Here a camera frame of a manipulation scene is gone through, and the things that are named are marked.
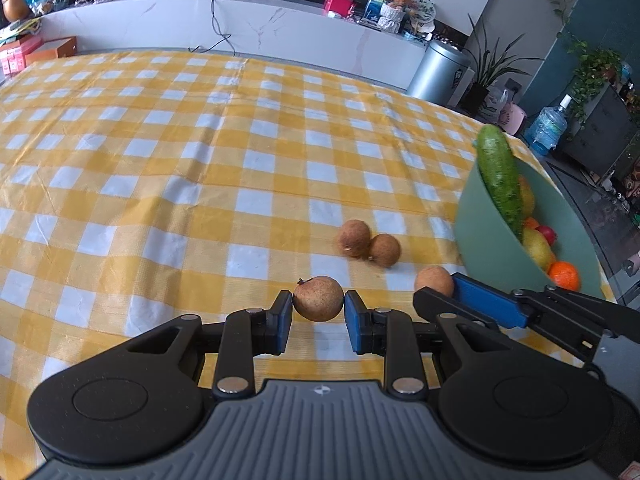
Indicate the white plastic bag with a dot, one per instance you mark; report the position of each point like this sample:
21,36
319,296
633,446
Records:
495,105

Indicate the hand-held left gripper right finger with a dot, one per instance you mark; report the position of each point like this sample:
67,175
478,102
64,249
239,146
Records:
355,322

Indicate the hanging vine plant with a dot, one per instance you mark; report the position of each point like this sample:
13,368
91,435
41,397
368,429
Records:
595,70

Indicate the pink boxes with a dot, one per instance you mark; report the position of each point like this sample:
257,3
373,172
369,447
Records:
17,57

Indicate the small tangerine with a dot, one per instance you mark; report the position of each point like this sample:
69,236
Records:
565,276

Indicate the yellow fruit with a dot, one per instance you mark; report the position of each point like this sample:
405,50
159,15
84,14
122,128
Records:
526,195

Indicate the brown longan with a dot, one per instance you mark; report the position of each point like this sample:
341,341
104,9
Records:
318,299
434,280
385,250
354,238

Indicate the white marble television cabinet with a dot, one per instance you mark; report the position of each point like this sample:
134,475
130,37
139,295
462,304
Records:
275,25

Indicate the decorative plate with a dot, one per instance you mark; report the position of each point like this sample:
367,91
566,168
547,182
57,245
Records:
424,12

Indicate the green bowl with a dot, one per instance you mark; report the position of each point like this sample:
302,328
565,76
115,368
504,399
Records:
495,245

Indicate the large orange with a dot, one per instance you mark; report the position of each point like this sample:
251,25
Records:
531,223

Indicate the tall potted plant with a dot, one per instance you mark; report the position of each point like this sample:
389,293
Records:
487,75

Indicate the brown teddy bear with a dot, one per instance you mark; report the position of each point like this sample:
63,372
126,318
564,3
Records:
395,7

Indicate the orange box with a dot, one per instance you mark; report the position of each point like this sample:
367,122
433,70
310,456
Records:
50,51

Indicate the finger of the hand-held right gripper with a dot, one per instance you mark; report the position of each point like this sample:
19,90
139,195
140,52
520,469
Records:
490,302

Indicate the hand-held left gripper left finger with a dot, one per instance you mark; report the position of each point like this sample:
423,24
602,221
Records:
282,322

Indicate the green cucumber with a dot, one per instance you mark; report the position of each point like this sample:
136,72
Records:
500,180

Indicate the yellow checked tablecloth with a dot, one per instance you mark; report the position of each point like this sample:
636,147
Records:
175,160

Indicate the yellow pear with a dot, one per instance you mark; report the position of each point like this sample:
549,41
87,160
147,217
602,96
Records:
537,250

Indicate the red apple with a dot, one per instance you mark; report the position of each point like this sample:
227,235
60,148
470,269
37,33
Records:
547,234

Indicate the blue water bottle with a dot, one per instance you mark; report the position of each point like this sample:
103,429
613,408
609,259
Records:
547,127

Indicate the red box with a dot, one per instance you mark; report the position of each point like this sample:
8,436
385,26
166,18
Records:
339,4

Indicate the dark cabinet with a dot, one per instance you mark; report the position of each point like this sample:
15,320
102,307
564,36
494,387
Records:
605,130

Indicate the silver trash can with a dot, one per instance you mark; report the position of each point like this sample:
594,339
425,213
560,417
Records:
437,75

